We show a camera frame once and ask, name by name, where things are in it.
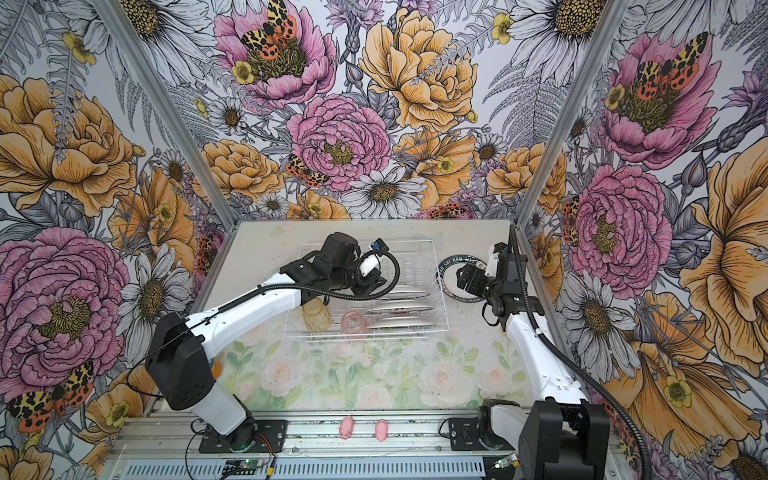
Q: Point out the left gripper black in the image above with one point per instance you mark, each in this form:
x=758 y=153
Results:
x=368 y=285

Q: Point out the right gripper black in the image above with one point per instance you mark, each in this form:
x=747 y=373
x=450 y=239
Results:
x=469 y=270

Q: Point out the plate with green lettered rim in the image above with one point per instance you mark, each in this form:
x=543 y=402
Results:
x=450 y=272

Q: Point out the plate with orange sunburst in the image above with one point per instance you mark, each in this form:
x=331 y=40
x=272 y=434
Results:
x=400 y=307

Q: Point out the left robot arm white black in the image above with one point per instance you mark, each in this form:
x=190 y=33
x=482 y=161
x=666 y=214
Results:
x=183 y=347

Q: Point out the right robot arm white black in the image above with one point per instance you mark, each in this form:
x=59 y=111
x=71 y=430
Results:
x=560 y=435

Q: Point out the yellow glass cup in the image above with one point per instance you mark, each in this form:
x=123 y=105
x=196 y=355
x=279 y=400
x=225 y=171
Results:
x=317 y=317

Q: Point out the pink glass cup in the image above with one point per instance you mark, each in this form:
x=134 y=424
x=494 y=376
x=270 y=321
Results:
x=354 y=323

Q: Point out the left pink clip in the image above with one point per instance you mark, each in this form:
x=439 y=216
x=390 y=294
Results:
x=346 y=428

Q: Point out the pink clip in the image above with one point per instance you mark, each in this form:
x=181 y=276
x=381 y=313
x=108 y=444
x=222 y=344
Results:
x=346 y=428
x=381 y=430

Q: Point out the right pink clip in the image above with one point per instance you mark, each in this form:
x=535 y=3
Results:
x=381 y=430

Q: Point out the right circuit board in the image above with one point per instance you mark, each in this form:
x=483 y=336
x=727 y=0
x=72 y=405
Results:
x=508 y=461

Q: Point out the green circuit board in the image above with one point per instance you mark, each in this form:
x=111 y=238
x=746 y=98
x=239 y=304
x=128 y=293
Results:
x=245 y=467

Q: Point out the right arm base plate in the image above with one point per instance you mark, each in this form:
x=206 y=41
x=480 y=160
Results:
x=465 y=434

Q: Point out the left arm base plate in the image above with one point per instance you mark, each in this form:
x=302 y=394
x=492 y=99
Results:
x=253 y=436

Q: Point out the aluminium front rail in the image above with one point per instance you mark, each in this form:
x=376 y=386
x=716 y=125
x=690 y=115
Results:
x=166 y=446

